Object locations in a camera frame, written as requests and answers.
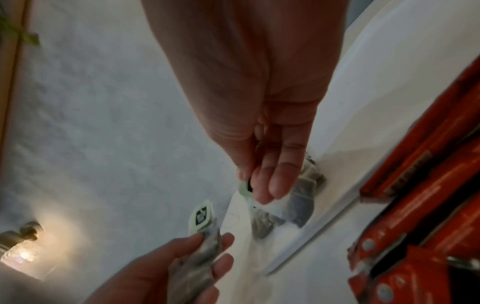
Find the person's left hand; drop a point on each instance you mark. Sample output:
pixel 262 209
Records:
pixel 150 276

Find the person's right hand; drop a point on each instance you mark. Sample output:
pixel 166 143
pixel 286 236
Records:
pixel 243 74

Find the grey tea bag with tag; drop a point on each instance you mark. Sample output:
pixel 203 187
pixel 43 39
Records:
pixel 193 267
pixel 296 202

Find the white shelf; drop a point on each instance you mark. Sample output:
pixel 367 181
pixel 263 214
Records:
pixel 356 133

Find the green plant leaves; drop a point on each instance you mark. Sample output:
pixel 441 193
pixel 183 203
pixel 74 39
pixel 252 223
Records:
pixel 26 37

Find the glass wall lamp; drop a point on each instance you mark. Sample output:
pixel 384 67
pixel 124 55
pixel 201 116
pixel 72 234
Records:
pixel 20 252

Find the wooden frame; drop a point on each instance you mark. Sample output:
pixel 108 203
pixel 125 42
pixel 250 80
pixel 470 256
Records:
pixel 13 74

